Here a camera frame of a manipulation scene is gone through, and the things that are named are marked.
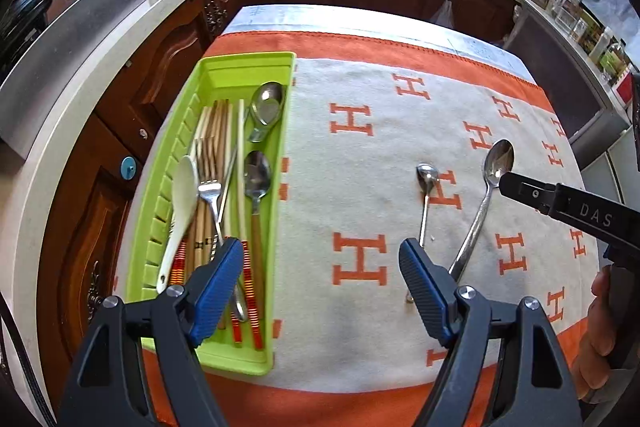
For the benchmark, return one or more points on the glass jar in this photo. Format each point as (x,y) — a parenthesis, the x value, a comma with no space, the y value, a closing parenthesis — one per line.
(565,9)

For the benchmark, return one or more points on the grey refrigerator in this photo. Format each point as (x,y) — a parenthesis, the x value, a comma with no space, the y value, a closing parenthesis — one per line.
(615,167)

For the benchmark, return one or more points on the pile of bamboo chopsticks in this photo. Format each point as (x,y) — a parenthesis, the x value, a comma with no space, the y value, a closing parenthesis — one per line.
(178,267)

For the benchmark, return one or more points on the small metal spoon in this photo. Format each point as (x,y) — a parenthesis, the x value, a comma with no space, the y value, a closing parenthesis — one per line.
(428,177)

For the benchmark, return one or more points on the steel kitchen appliance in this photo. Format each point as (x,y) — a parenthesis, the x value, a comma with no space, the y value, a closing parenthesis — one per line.
(560,72)

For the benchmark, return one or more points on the stainless steel panel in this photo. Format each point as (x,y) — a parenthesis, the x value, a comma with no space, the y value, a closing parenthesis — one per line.
(75,57)

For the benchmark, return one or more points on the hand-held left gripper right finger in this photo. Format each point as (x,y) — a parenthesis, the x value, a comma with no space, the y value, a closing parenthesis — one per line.
(425,287)

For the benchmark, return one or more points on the large metal spoon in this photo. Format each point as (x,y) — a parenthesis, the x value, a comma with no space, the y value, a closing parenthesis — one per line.
(500,159)

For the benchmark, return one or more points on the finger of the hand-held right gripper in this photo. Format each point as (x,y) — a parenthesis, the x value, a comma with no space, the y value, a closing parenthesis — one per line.
(525,192)

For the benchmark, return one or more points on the clear plastic bottle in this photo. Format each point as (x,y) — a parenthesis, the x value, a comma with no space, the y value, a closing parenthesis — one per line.
(612,57)

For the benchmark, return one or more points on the green plastic utensil tray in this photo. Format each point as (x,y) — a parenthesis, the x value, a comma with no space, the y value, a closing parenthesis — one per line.
(225,77)

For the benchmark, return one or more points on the metal fork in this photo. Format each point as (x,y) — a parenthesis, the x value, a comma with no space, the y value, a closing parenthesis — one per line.
(209,187)

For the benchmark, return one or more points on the orange beige printed blanket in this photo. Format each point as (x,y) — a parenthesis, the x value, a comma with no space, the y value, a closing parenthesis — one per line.
(350,182)

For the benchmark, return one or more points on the blue cabinet knob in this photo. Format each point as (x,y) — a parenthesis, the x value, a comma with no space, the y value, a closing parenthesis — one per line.
(128,168)

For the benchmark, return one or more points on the black red pressure cooker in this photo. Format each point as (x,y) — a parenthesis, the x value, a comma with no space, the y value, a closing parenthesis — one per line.
(20,12)

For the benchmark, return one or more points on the white plastic bag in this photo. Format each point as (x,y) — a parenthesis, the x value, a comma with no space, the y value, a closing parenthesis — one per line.
(444,14)

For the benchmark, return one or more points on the red packet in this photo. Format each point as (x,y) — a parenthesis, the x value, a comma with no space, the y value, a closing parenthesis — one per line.
(626,87)

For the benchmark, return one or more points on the person's right hand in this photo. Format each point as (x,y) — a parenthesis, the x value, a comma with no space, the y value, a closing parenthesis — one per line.
(600,307)

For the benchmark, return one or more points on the steel spoon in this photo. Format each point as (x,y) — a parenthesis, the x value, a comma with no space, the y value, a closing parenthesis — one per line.
(241,157)

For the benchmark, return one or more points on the white ceramic spoon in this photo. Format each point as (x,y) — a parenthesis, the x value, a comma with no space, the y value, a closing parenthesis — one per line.
(182,202)

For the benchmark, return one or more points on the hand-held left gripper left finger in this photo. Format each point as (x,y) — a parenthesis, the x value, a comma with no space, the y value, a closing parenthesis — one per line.
(220,287)

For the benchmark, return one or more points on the red-striped bamboo chopstick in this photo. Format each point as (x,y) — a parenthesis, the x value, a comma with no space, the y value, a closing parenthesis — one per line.
(235,329)

